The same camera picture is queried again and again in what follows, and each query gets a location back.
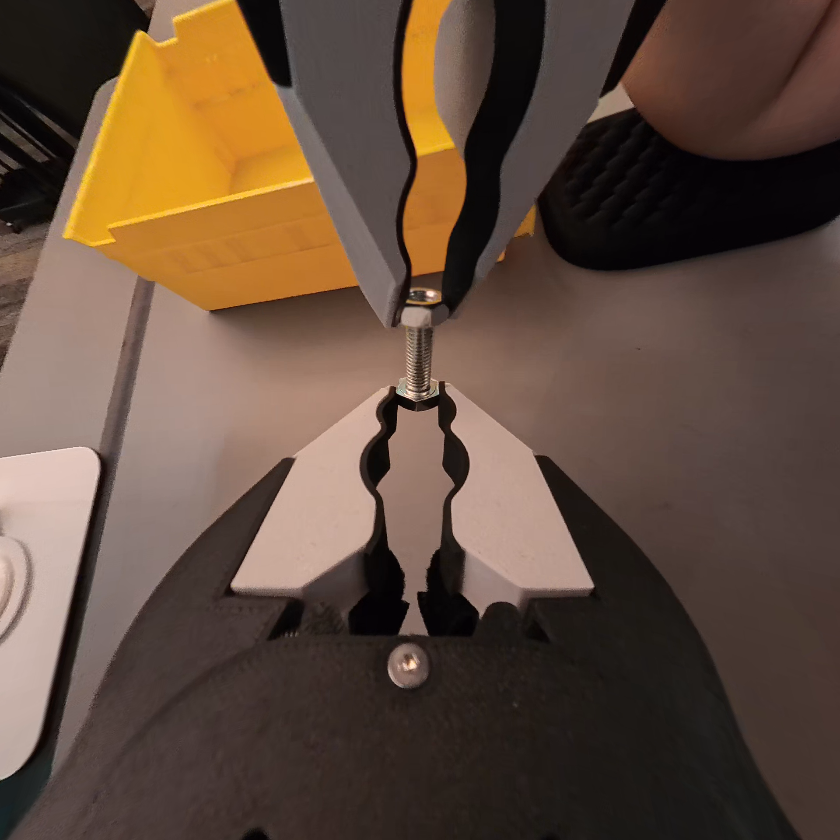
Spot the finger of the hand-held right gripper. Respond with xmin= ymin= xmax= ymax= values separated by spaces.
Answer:
xmin=433 ymin=0 xmax=636 ymax=321
xmin=277 ymin=0 xmax=416 ymax=329

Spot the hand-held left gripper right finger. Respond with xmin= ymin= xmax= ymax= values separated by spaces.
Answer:
xmin=416 ymin=382 xmax=597 ymax=636

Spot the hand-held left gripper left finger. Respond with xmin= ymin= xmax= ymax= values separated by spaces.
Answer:
xmin=230 ymin=386 xmax=411 ymax=636

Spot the silver hex nut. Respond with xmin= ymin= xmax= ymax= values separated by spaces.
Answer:
xmin=392 ymin=382 xmax=448 ymax=412

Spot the yellow undivided bin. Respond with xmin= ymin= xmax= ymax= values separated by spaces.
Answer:
xmin=63 ymin=0 xmax=536 ymax=311

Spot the silver hex bolt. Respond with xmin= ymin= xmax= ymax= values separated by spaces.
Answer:
xmin=397 ymin=287 xmax=452 ymax=401

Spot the person's right forearm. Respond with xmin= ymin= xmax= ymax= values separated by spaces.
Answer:
xmin=620 ymin=0 xmax=840 ymax=161

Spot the white metal stand base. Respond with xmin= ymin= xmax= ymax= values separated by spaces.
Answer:
xmin=0 ymin=448 xmax=102 ymax=782

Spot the black wire utility cart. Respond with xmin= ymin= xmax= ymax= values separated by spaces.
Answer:
xmin=0 ymin=79 xmax=83 ymax=234

